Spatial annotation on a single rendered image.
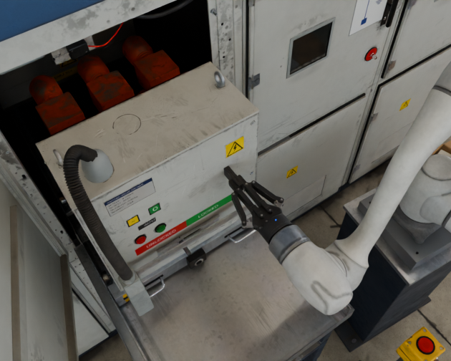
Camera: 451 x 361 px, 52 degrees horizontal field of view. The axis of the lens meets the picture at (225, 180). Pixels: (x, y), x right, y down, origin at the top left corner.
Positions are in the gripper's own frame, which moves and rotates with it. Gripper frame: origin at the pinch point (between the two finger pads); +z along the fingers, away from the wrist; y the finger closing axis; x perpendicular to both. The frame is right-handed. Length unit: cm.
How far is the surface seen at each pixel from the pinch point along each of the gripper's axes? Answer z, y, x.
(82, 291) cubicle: 30, -51, -68
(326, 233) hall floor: 14, 67, -123
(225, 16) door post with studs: 29.9, 18.6, 24.0
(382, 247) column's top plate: -26, 44, -48
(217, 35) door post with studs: 30.3, 15.9, 18.9
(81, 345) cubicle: 28, -65, -108
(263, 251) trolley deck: -6.8, 6.3, -38.3
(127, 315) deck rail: -1, -40, -38
